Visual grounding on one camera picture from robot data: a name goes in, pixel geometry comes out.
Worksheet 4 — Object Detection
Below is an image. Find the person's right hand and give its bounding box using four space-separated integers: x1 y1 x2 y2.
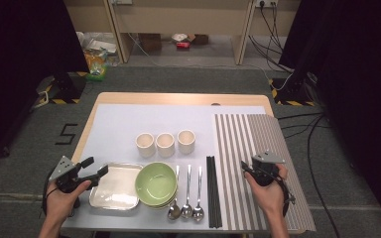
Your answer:
244 163 289 216

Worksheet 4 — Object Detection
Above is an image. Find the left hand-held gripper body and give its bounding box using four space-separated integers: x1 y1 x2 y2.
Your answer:
48 155 95 194

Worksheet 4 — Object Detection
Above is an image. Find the black floor cable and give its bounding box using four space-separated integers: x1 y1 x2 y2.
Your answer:
307 113 341 238
247 34 295 73
280 122 329 139
277 112 325 121

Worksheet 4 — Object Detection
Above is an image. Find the black curtain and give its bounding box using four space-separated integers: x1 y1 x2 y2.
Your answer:
0 0 90 167
279 0 381 229

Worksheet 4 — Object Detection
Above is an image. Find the clear plastic bag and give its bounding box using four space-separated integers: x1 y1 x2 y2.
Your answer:
76 31 118 56

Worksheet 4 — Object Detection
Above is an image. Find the black stand base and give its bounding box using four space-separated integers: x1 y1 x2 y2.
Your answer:
36 71 87 105
267 73 317 107

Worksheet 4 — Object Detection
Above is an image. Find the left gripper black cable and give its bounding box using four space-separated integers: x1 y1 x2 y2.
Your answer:
41 168 59 216

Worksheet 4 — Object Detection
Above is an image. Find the short white cable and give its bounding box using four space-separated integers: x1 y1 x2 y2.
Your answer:
33 90 51 109

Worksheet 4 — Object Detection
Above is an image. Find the black power cable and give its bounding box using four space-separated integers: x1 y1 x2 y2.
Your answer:
270 0 283 51
259 0 284 58

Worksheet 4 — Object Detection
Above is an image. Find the dark brown cardboard box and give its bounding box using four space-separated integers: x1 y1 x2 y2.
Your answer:
138 33 163 53

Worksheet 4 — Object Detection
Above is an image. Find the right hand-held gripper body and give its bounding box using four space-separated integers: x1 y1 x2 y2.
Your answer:
251 151 286 187

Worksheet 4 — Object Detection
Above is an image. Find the open cardboard box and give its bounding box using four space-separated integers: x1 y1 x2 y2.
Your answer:
188 33 210 46

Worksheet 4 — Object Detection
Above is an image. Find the white cup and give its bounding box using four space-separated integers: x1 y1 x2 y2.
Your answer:
155 132 176 159
177 129 196 156
135 132 156 159

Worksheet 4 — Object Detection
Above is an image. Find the bundle of black chopsticks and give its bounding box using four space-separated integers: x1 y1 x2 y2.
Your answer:
205 156 223 229

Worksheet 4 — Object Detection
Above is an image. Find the striped woven placemat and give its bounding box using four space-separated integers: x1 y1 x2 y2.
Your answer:
213 113 317 232

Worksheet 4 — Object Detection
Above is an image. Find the yellow green snack bag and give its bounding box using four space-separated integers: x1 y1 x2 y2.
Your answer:
83 49 110 82

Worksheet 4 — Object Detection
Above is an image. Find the person's left hand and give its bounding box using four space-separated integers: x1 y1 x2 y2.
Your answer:
44 179 92 221

